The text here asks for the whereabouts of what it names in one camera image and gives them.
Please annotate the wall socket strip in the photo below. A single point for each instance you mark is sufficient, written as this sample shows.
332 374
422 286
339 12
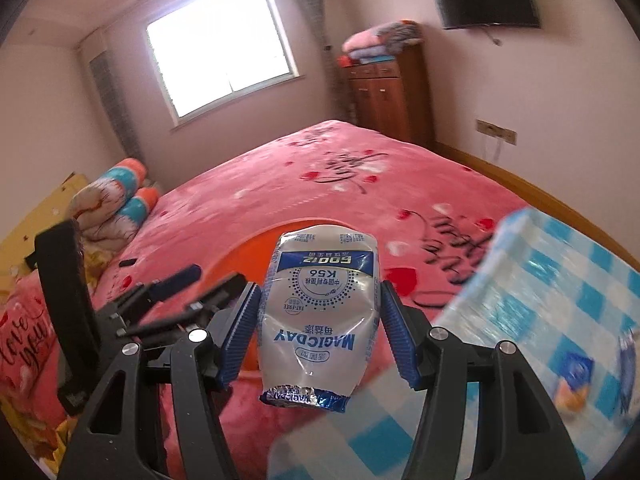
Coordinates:
495 131

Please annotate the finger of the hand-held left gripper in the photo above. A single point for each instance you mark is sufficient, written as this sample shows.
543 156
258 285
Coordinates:
175 280
210 302

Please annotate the pink script print pillow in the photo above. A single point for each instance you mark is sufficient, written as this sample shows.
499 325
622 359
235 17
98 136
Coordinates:
25 355

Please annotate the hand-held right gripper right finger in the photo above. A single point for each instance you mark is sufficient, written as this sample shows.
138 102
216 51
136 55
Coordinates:
397 330

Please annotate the blue orange snack packet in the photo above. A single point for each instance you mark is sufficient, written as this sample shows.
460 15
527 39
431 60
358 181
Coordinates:
575 377

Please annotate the pink printed blanket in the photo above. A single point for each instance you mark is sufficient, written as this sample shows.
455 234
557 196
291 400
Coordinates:
300 170

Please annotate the stack of folded blankets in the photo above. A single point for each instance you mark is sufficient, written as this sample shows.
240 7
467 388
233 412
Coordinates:
380 40

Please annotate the white blue milk pouch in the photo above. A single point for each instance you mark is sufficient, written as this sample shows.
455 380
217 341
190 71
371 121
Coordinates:
320 320

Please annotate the rolled orange blue quilt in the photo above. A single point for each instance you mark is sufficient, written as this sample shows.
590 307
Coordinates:
115 205

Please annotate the blue white checked cloth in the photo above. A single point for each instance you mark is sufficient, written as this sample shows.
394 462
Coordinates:
525 285

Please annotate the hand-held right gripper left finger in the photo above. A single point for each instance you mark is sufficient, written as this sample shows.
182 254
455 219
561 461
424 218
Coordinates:
242 330

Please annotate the grey patterned curtain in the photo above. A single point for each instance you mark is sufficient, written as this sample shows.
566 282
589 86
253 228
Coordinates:
115 105
320 35

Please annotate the yellow patterned sheet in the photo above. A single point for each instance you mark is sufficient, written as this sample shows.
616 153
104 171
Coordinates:
30 230

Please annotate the small black remote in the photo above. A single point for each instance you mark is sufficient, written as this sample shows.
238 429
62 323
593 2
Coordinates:
128 262

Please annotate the brown wooden cabinet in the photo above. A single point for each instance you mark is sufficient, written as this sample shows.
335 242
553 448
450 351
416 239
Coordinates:
395 100

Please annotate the wooden bed frame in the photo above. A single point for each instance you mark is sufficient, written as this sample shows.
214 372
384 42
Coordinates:
525 180

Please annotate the orange plastic basin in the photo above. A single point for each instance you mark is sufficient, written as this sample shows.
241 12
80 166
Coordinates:
250 260

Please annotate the bright window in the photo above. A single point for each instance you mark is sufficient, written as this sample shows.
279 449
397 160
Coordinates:
220 45

